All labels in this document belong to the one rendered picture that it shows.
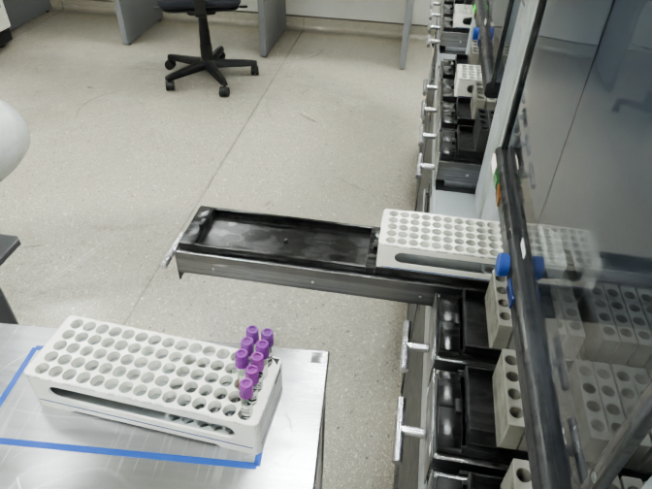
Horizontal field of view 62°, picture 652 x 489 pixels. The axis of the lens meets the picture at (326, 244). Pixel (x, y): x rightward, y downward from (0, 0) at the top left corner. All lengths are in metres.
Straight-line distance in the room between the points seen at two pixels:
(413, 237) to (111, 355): 0.50
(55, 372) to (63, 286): 1.48
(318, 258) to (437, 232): 0.21
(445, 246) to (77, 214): 1.93
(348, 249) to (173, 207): 1.61
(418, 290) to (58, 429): 0.56
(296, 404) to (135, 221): 1.82
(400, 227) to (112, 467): 0.56
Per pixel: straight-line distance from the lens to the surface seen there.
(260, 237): 1.00
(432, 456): 0.73
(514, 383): 0.72
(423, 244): 0.91
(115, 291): 2.15
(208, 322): 1.95
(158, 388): 0.70
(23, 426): 0.80
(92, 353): 0.75
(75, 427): 0.77
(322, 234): 1.00
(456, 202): 1.24
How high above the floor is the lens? 1.43
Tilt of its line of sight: 40 degrees down
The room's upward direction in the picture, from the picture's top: 2 degrees clockwise
